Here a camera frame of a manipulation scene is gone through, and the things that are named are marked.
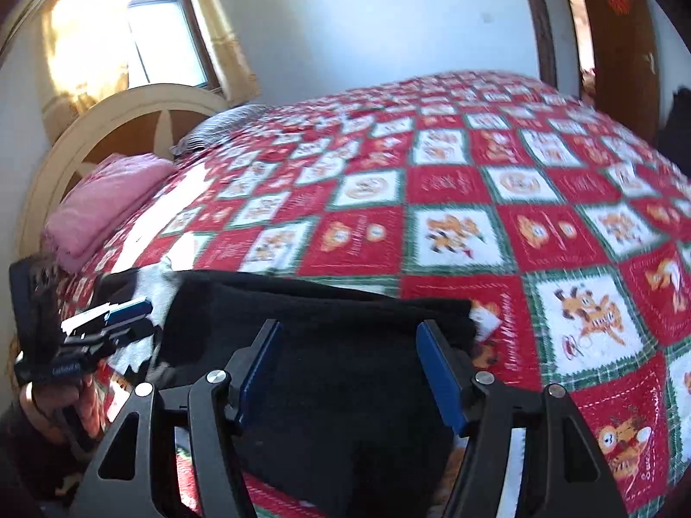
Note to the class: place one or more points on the window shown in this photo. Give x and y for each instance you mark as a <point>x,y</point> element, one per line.
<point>166,45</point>

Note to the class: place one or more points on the striped grey pillow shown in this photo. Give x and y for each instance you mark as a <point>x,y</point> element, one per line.
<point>218,129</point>

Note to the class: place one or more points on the cream wooden headboard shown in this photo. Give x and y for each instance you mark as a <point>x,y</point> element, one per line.
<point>147,119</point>

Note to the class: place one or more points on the yellow curtain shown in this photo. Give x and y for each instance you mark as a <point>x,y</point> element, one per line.
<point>235,76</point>
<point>81,58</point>

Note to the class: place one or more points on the brown wooden door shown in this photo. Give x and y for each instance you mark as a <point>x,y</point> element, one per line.
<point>626,75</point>

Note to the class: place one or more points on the left hand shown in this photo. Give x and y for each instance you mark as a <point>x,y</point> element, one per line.
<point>43,403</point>

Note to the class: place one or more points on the black pants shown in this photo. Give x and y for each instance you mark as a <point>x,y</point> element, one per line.
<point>348,422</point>

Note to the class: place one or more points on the folded pink blanket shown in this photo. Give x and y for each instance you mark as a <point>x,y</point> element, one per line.
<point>98,204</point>

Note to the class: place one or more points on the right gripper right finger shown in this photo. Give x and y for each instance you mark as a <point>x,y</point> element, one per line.
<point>528,454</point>

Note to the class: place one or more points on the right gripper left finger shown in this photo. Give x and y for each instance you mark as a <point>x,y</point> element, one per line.
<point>134,469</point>

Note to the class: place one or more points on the red patchwork bedspread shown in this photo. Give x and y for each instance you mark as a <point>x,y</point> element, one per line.
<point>569,232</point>

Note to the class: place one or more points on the right yellow curtain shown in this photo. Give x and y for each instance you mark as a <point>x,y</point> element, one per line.
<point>235,76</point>

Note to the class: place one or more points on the left yellow curtain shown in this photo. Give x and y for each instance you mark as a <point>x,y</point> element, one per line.
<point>81,58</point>

